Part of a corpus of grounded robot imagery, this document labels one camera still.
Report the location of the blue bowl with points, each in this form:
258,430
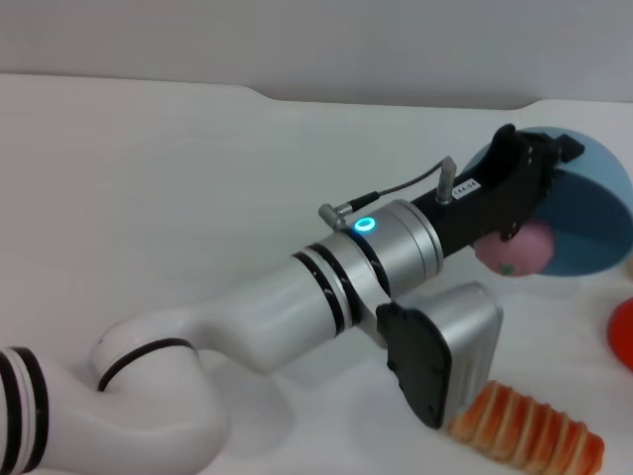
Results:
588,222

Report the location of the orange striped toy bread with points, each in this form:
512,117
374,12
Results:
524,430

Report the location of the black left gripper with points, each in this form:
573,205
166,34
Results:
494,203

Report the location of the beige round toy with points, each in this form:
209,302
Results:
629,268

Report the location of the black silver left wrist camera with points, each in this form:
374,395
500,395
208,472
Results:
435,356

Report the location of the red round toy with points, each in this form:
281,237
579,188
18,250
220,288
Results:
624,336

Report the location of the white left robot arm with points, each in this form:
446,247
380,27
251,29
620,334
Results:
277,307

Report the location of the pink toy peach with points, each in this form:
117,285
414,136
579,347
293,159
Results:
524,252

